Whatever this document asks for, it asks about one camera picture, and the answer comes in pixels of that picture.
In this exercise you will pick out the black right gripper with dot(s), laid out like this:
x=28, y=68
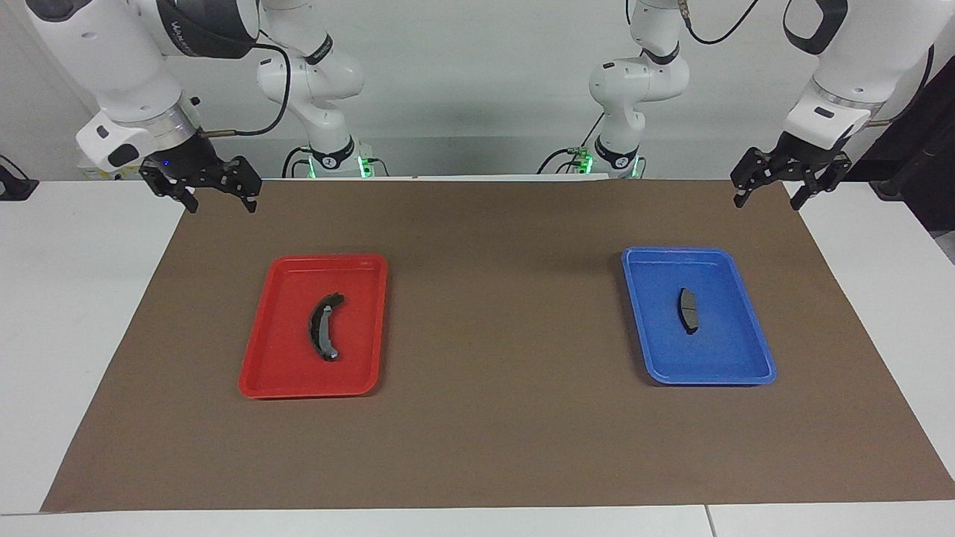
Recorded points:
x=194, y=168

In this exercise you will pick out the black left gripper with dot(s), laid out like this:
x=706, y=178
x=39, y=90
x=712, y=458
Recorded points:
x=794, y=160

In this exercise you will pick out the small brake pad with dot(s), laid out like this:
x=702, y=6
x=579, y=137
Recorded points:
x=688, y=309

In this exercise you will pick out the curved dark brake pad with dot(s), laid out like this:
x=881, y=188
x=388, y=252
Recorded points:
x=319, y=332

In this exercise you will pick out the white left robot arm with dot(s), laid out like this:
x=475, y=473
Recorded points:
x=858, y=60

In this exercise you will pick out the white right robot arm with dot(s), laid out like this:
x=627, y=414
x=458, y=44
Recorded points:
x=112, y=60

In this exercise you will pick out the blue plastic tray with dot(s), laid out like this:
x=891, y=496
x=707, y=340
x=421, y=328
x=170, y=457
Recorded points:
x=724, y=350

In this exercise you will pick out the black furniture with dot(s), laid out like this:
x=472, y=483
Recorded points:
x=932, y=164

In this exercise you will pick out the red plastic tray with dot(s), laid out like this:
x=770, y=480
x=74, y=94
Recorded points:
x=283, y=358

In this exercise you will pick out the brown table mat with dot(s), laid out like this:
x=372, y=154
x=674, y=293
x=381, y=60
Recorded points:
x=507, y=418

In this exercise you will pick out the white wall socket box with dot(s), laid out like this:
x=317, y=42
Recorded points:
x=89, y=170

